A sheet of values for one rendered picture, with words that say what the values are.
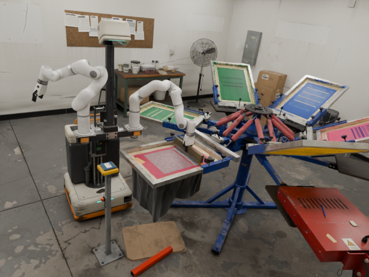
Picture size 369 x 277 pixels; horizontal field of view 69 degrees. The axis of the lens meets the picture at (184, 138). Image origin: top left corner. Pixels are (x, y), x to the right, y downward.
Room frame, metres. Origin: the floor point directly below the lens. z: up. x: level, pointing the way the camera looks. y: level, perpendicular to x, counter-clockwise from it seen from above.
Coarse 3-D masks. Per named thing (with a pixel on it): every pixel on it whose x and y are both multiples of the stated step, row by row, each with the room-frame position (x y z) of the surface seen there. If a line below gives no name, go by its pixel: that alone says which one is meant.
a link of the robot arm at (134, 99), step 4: (136, 92) 2.31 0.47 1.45; (132, 96) 2.22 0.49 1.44; (136, 96) 2.23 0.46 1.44; (140, 96) 2.28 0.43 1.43; (128, 100) 2.24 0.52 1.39; (132, 100) 2.21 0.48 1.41; (136, 100) 2.22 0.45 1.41; (140, 100) 2.26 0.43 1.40; (132, 104) 2.22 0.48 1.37; (136, 104) 2.22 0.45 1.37; (132, 108) 2.22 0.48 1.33; (136, 108) 2.23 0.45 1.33; (132, 112) 2.22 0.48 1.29; (136, 112) 2.23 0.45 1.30
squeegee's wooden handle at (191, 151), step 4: (176, 136) 2.34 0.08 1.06; (176, 140) 2.31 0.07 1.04; (180, 140) 2.28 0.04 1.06; (176, 144) 2.31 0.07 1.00; (180, 144) 2.26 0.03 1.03; (184, 148) 2.21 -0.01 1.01; (188, 148) 2.17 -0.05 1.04; (192, 148) 2.14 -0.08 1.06; (188, 152) 2.16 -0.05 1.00; (192, 152) 2.12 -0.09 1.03; (196, 152) 2.09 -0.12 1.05; (192, 156) 2.12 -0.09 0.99; (196, 156) 2.08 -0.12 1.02; (200, 156) 2.04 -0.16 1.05; (200, 160) 2.03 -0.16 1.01
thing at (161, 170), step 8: (200, 152) 2.29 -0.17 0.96; (168, 160) 2.05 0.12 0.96; (176, 160) 2.07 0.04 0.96; (184, 160) 2.09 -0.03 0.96; (152, 168) 1.90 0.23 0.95; (160, 168) 1.91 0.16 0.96; (168, 168) 1.93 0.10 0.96; (176, 168) 1.94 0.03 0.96; (184, 168) 1.96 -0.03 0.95; (192, 168) 1.98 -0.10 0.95; (160, 176) 1.79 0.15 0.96
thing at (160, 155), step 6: (156, 150) 2.22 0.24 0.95; (162, 150) 2.23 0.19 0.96; (168, 150) 2.25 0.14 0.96; (174, 150) 2.26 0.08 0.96; (138, 156) 2.06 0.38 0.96; (144, 156) 2.08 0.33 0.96; (150, 156) 2.09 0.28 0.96; (156, 156) 2.10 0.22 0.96; (162, 156) 2.12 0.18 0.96; (168, 156) 2.13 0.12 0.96; (174, 156) 2.15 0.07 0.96; (180, 156) 2.16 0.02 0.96; (150, 162) 1.99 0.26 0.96; (156, 162) 2.00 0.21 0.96
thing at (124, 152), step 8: (152, 144) 2.26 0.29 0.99; (160, 144) 2.31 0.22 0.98; (168, 144) 2.36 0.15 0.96; (200, 144) 2.39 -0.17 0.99; (120, 152) 2.05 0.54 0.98; (128, 152) 2.09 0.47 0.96; (208, 152) 2.29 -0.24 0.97; (128, 160) 1.93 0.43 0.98; (136, 168) 1.82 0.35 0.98; (200, 168) 1.94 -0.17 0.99; (144, 176) 1.72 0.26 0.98; (168, 176) 1.75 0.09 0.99; (176, 176) 1.77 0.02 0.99; (184, 176) 1.81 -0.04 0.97; (152, 184) 1.64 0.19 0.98; (160, 184) 1.67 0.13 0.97
